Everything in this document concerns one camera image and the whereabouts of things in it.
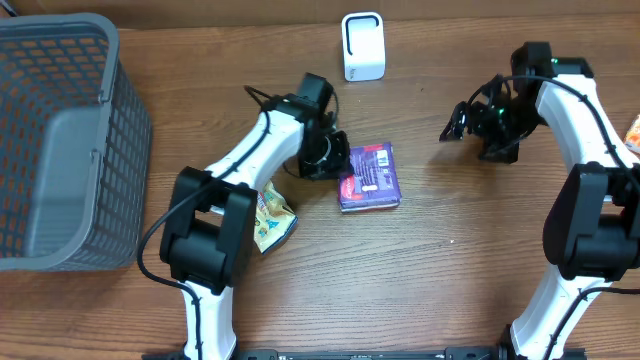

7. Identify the red purple pantyliner pack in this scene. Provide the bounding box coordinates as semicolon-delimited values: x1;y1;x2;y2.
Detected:
339;142;402;213

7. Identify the yellow snack packet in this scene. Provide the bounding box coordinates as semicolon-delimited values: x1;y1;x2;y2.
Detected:
254;181;298;254

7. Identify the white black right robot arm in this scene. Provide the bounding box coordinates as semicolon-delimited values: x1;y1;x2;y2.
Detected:
439;42;639;360

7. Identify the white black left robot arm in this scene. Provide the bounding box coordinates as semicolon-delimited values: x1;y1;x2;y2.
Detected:
158;73;351;359

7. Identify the white barcode scanner stand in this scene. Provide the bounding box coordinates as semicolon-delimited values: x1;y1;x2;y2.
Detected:
341;12;386;82

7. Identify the orange packet at edge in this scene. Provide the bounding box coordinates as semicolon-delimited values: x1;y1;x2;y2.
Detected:
624;115;640;155

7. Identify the grey plastic shopping basket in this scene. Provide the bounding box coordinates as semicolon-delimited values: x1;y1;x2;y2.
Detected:
1;13;152;272

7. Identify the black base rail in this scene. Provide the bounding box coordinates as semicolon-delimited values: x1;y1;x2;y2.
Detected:
142;346;589;360

